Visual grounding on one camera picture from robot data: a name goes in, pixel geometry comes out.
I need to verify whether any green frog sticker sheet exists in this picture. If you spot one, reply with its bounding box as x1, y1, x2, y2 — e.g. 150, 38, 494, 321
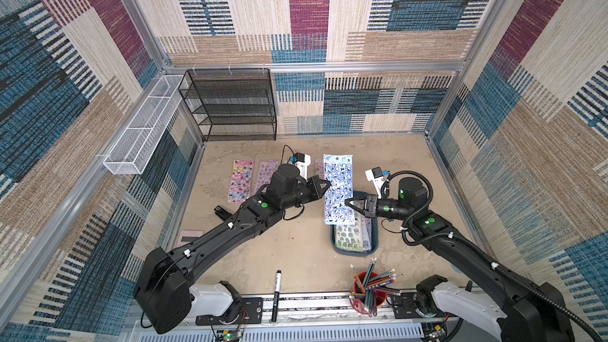
333, 220, 369, 253

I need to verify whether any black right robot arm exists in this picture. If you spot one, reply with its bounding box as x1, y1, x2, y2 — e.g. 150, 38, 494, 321
345, 171, 575, 341

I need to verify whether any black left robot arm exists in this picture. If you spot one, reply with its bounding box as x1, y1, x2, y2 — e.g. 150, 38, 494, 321
133, 164, 332, 334

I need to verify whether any pink bonbon sticker sheet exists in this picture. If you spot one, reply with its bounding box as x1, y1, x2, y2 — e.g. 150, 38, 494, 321
314, 158, 325, 179

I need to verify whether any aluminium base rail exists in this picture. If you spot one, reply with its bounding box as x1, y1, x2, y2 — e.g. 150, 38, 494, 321
127, 289, 523, 342

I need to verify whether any black marker pen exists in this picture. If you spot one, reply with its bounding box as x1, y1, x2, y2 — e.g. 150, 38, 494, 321
270, 270, 282, 323

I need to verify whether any purple sticker sheet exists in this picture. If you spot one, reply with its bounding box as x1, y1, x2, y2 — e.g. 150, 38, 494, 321
254, 160, 280, 192

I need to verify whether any black wire shelf rack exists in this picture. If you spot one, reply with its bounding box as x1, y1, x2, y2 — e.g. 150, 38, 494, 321
179, 68, 278, 142

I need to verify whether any blue penguin sticker sheet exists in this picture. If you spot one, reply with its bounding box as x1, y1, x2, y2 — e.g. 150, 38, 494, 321
323, 155, 356, 226

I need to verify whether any pink calculator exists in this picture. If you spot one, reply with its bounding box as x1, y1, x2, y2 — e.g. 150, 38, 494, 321
175, 231, 205, 247

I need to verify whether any white wire mesh basket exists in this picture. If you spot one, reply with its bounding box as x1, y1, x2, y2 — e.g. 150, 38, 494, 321
104, 75, 182, 175

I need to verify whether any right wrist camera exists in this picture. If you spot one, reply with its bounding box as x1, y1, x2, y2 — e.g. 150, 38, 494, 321
365, 167, 390, 198

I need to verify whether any pink cat sticker sheet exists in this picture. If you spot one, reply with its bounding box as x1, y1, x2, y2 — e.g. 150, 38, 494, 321
228, 160, 255, 204

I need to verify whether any black corrugated cable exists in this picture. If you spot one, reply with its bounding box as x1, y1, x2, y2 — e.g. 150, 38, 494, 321
379, 169, 604, 342

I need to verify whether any red pencil cup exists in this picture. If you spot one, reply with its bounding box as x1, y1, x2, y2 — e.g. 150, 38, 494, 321
350, 272, 388, 314

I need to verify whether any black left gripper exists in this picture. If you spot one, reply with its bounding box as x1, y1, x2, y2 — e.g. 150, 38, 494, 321
281, 177, 334, 214

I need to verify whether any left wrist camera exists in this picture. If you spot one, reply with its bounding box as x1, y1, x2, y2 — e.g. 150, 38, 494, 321
289, 152, 311, 179

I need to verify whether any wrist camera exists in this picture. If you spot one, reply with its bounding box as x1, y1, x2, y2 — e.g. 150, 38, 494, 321
289, 152, 311, 179
365, 167, 390, 198

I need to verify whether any teal plastic storage box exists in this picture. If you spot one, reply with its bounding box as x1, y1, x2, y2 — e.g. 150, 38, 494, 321
324, 190, 378, 257

